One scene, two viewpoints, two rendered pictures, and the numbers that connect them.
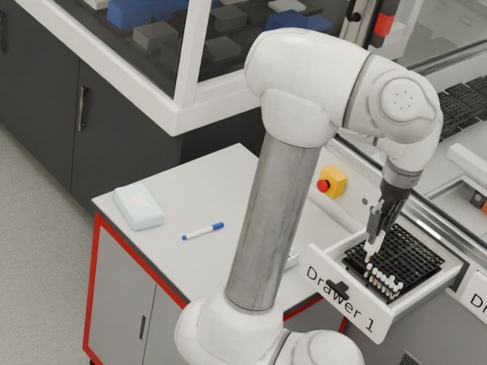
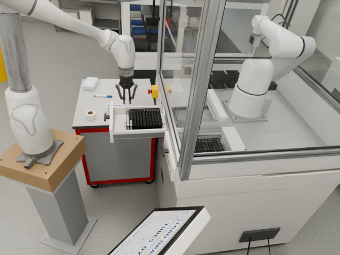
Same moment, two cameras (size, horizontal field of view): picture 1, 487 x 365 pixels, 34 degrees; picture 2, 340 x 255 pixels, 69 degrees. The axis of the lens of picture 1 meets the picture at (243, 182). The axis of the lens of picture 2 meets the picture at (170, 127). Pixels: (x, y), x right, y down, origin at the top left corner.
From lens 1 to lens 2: 1.58 m
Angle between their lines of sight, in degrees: 29
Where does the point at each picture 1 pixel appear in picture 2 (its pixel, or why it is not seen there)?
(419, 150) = (118, 56)
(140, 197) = (91, 80)
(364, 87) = not seen: outside the picture
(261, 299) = (12, 84)
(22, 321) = not seen: hidden behind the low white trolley
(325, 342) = (24, 107)
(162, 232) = (91, 92)
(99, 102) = not seen: hidden behind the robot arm
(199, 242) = (98, 98)
